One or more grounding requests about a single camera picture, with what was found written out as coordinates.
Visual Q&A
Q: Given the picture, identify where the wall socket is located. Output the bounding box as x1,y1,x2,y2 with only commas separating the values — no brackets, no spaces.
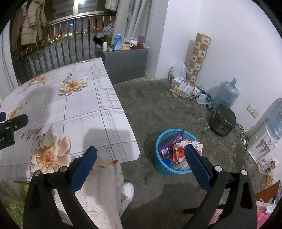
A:
247,103,260,119

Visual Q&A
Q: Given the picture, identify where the black power cable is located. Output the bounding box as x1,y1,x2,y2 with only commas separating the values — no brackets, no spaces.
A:
232,123,250,144

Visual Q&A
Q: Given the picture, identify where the white hanging garment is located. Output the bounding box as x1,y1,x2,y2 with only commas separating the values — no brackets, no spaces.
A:
105,0,124,11

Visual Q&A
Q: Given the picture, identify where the white shoe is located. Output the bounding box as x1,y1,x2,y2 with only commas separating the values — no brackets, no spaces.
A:
119,182,135,217

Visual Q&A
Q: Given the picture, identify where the grey curtain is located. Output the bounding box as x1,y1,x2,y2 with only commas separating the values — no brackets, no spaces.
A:
116,0,155,48

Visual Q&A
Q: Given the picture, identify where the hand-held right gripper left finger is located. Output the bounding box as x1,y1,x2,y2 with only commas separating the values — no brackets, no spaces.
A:
23,145,99,229

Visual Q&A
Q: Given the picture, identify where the red and white plastic bag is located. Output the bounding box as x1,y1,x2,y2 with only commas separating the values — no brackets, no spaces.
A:
172,140,203,164

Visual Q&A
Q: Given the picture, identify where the white fluffy pajama leg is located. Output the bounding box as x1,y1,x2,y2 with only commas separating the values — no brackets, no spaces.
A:
53,163,124,229

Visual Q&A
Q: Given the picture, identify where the green fluffy garment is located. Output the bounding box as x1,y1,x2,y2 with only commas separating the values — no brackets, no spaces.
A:
0,179,30,227

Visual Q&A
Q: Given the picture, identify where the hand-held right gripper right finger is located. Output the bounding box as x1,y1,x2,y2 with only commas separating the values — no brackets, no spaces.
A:
183,144,258,229

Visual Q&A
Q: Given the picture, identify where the snack packets pile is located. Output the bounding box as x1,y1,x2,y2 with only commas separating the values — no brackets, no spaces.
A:
257,157,276,184

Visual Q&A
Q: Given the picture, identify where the metal balcony railing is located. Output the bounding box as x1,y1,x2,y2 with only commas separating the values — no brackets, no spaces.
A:
11,12,117,84

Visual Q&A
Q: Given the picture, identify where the clear plastic cola bottle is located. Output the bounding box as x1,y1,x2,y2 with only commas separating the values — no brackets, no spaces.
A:
164,158,192,172

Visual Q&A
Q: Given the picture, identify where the floral tablecloth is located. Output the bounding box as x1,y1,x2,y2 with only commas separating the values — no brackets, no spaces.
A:
0,57,141,182

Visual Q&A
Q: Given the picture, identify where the printed paper packaging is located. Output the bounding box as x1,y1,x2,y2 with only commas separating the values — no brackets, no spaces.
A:
170,78,197,99

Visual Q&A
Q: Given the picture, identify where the blue plastic basket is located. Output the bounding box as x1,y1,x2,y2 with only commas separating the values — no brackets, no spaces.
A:
154,128,199,177

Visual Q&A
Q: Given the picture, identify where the black rice cooker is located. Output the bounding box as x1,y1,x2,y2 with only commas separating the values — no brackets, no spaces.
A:
210,103,237,136

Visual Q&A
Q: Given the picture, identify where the pink cloth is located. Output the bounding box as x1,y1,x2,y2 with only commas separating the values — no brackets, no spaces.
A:
209,206,279,229

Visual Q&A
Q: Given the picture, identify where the blue dispenser water jug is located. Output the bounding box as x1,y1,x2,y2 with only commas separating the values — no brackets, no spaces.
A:
267,99,282,142

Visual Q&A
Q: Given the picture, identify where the blue detergent bottle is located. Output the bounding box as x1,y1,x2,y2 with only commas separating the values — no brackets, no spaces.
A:
113,33,124,51

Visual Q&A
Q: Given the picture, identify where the white water dispenser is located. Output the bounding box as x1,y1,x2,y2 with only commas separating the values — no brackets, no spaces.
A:
246,122,278,164

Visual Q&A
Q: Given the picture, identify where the purple snack bag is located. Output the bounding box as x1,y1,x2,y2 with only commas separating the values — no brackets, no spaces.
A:
159,130,184,158

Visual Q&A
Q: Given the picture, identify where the grey cabinet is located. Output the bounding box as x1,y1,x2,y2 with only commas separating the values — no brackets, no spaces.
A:
96,48,148,84

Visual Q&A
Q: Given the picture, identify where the beige hanging coat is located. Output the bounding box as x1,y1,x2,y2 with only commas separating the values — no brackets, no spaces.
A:
21,0,48,46

